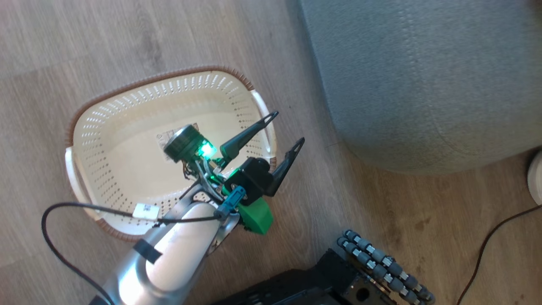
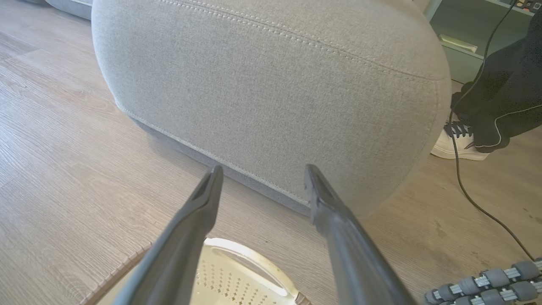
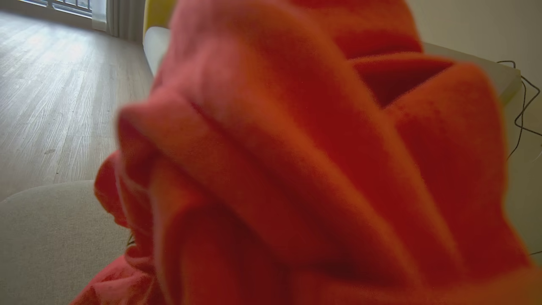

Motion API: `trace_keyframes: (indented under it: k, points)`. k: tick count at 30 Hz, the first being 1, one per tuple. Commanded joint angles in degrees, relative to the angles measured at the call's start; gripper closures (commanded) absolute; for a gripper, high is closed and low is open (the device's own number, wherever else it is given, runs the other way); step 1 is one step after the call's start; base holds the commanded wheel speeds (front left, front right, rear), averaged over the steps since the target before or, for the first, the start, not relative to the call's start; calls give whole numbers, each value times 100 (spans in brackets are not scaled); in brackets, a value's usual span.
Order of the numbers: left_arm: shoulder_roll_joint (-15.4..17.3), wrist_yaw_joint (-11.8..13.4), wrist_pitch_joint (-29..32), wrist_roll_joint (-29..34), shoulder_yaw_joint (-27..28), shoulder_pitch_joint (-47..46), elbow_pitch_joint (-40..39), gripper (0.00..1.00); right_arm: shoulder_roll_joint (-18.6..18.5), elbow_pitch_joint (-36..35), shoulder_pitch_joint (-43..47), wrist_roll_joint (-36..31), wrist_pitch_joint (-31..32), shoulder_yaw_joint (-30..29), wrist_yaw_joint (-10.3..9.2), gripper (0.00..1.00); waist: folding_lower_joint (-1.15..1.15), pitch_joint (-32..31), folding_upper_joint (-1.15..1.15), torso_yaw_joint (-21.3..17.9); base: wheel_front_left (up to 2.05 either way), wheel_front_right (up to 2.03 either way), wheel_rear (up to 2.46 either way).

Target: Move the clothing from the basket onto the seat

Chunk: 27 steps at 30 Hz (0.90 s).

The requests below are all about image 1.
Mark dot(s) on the left gripper green mount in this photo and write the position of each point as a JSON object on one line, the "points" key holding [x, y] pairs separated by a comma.
{"points": [[250, 180]]}

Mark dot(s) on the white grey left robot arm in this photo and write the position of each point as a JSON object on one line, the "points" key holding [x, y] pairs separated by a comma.
{"points": [[169, 258]]}

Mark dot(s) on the cream perforated laundry basket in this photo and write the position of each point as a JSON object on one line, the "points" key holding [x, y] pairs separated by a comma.
{"points": [[127, 152]]}

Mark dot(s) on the grey roller mecanum wheel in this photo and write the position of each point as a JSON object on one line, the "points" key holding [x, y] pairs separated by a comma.
{"points": [[381, 264]]}

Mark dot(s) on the grey fabric sofa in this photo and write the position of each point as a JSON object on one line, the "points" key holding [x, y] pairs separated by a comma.
{"points": [[423, 76]]}

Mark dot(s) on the white round object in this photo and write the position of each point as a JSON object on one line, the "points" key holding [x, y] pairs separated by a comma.
{"points": [[535, 178]]}

